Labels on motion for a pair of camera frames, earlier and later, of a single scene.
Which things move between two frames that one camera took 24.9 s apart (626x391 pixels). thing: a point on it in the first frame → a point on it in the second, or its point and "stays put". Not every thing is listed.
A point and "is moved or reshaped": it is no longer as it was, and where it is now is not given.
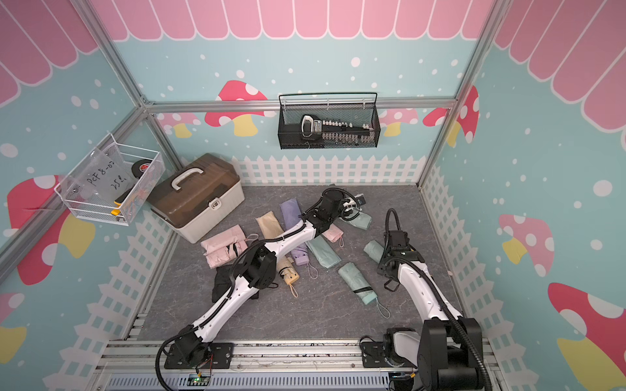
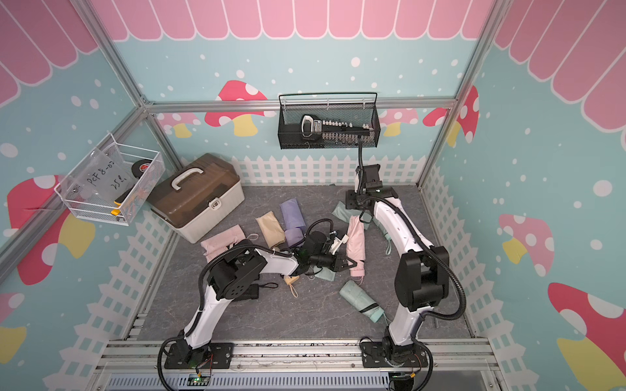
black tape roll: [139, 167] stays put
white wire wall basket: [109, 183] stays put
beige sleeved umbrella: [269, 225] stays put
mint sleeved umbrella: [361, 221] stays put
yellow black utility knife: [121, 199] stays put
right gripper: [382, 264] → [350, 199]
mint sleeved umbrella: [323, 252] is moved or reshaped
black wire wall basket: [328, 120] stays put
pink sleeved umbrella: [334, 235] → [355, 245]
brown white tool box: [198, 197] stays put
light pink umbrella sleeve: [225, 247] stays put
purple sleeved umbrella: [290, 213] stays put
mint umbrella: [351, 274] is moved or reshaped
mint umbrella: [375, 249] is moved or reshaped
